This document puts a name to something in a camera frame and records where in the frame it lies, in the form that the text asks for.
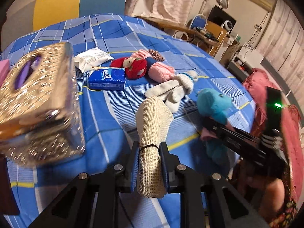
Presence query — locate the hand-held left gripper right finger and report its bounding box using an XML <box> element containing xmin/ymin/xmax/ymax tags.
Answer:
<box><xmin>159</xmin><ymin>142</ymin><xmax>270</xmax><ymax>228</ymax></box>

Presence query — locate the pink cardboard box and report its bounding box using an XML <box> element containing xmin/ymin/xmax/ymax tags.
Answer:
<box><xmin>0</xmin><ymin>59</ymin><xmax>10</xmax><ymax>83</ymax></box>

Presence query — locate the dark maroon object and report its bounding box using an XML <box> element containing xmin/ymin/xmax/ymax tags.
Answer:
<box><xmin>0</xmin><ymin>155</ymin><xmax>21</xmax><ymax>215</ymax></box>

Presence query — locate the blue plush toy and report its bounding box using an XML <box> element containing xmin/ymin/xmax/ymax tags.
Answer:
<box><xmin>196</xmin><ymin>88</ymin><xmax>234</xmax><ymax>165</ymax></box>

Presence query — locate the blue tissue packet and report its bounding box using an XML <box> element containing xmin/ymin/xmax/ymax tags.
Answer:
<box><xmin>87</xmin><ymin>66</ymin><xmax>126</xmax><ymax>91</ymax></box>

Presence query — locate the pale window curtain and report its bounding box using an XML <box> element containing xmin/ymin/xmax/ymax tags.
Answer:
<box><xmin>256</xmin><ymin>0</ymin><xmax>304</xmax><ymax>95</ymax></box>

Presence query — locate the gold glitter tissue box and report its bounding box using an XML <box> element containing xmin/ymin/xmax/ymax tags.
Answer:
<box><xmin>0</xmin><ymin>42</ymin><xmax>86</xmax><ymax>167</ymax></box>

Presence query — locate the white cabinet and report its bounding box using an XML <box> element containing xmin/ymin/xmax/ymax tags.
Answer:
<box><xmin>228</xmin><ymin>45</ymin><xmax>264</xmax><ymax>76</ymax></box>

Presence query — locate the blue plaid blanket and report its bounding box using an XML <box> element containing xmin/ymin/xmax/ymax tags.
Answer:
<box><xmin>0</xmin><ymin>14</ymin><xmax>257</xmax><ymax>228</ymax></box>

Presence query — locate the beige patterned curtain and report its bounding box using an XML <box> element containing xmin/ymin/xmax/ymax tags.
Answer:
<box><xmin>56</xmin><ymin>0</ymin><xmax>209</xmax><ymax>25</ymax></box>

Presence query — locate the person's right hand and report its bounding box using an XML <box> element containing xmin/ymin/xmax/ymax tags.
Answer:
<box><xmin>240</xmin><ymin>169</ymin><xmax>287</xmax><ymax>221</ymax></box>

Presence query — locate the wooden desk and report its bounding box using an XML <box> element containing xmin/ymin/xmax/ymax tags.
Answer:
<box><xmin>136</xmin><ymin>17</ymin><xmax>228</xmax><ymax>55</ymax></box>

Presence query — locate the leopard print scrunchie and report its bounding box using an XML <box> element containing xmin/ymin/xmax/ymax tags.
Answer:
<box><xmin>148</xmin><ymin>49</ymin><xmax>165</xmax><ymax>63</ymax></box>

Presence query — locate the pink quilt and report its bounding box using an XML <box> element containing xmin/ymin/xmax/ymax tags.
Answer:
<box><xmin>242</xmin><ymin>68</ymin><xmax>304</xmax><ymax>205</ymax></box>

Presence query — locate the air conditioner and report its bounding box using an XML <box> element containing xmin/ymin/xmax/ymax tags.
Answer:
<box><xmin>240</xmin><ymin>0</ymin><xmax>273</xmax><ymax>11</ymax></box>

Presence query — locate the white tissue packet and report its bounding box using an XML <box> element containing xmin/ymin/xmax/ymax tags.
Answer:
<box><xmin>73</xmin><ymin>47</ymin><xmax>115</xmax><ymax>73</ymax></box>

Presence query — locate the pink towel roll blue band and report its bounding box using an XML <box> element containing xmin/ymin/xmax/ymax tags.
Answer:
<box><xmin>131</xmin><ymin>49</ymin><xmax>175</xmax><ymax>83</ymax></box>

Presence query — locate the white plush bunny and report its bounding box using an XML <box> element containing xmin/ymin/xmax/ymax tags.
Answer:
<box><xmin>145</xmin><ymin>71</ymin><xmax>199</xmax><ymax>113</ymax></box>

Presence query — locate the grey yellow blue padded headboard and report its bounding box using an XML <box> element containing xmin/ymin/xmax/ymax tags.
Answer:
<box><xmin>1</xmin><ymin>0</ymin><xmax>127</xmax><ymax>47</ymax></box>

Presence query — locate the beige mesh cloth roll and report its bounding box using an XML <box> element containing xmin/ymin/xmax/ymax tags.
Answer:
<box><xmin>135</xmin><ymin>97</ymin><xmax>174</xmax><ymax>199</ymax></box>

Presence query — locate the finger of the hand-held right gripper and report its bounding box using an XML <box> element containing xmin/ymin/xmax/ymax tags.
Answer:
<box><xmin>202</xmin><ymin>117</ymin><xmax>262</xmax><ymax>145</ymax></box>
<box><xmin>222</xmin><ymin>135</ymin><xmax>268</xmax><ymax>158</ymax></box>

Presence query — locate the red plush doll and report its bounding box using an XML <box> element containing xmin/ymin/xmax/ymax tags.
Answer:
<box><xmin>110</xmin><ymin>56</ymin><xmax>148</xmax><ymax>80</ymax></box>

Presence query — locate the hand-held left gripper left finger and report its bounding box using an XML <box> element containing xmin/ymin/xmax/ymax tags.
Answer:
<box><xmin>28</xmin><ymin>142</ymin><xmax>140</xmax><ymax>228</ymax></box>

